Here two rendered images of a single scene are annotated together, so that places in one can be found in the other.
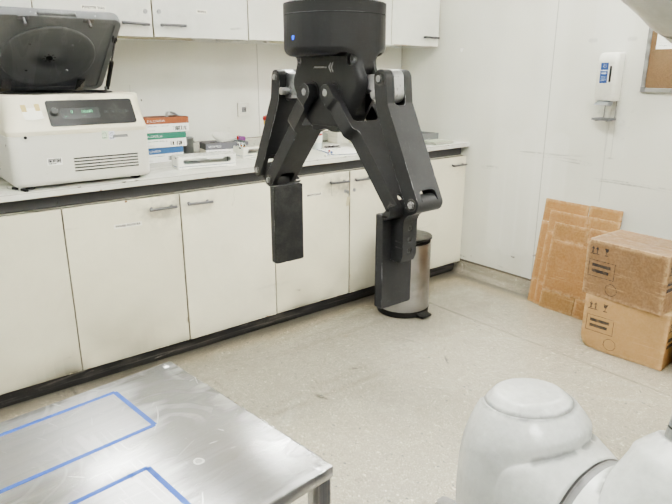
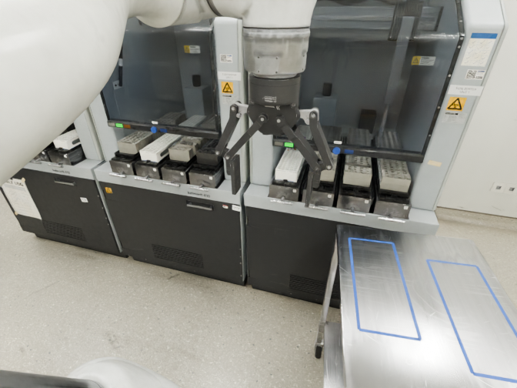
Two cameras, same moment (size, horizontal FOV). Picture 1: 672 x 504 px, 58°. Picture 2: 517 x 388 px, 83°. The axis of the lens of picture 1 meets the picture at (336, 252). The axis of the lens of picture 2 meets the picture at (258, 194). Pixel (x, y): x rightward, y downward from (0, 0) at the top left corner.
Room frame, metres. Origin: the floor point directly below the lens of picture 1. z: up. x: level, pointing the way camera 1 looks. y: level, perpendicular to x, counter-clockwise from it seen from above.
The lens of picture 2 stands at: (0.83, -0.28, 1.49)
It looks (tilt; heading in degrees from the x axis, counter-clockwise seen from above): 33 degrees down; 145
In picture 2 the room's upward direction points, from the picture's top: straight up
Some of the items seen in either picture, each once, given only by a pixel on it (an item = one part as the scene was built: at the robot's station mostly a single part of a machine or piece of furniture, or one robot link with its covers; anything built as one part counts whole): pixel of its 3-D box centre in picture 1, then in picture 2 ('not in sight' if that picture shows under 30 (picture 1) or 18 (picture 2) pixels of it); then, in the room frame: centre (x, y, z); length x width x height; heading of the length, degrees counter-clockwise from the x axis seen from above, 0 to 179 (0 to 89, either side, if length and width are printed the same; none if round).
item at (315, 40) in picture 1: (334, 67); (274, 105); (0.47, 0.00, 1.36); 0.08 x 0.07 x 0.09; 39
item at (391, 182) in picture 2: not in sight; (394, 183); (0.28, 0.81, 0.85); 0.12 x 0.02 x 0.06; 38
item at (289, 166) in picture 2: not in sight; (291, 162); (-0.14, 0.59, 0.83); 0.30 x 0.10 x 0.06; 129
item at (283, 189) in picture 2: not in sight; (296, 161); (-0.23, 0.70, 0.78); 0.73 x 0.14 x 0.09; 129
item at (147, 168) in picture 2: not in sight; (178, 145); (-0.78, 0.25, 0.78); 0.73 x 0.14 x 0.09; 129
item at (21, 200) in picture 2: not in sight; (17, 197); (-1.38, -0.66, 0.43); 0.27 x 0.02 x 0.36; 39
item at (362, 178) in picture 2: not in sight; (357, 178); (0.16, 0.71, 0.85); 0.12 x 0.02 x 0.06; 38
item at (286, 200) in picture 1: (287, 223); (310, 185); (0.52, 0.04, 1.22); 0.03 x 0.01 x 0.07; 129
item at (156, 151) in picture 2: not in sight; (164, 146); (-0.69, 0.15, 0.83); 0.30 x 0.10 x 0.06; 129
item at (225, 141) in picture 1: (223, 144); not in sight; (3.32, 0.61, 0.97); 0.24 x 0.12 x 0.13; 118
